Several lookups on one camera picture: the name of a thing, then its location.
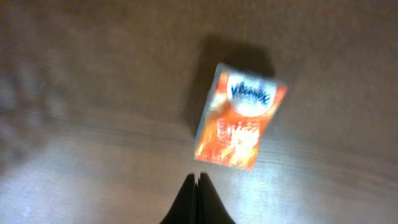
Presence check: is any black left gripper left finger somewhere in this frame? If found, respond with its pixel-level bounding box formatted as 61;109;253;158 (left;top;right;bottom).
160;174;196;224

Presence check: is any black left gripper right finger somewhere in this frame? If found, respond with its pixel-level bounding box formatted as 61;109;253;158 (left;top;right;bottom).
196;172;235;224

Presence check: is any small orange box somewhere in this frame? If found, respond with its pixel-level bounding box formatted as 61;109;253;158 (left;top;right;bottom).
195;63;288;170

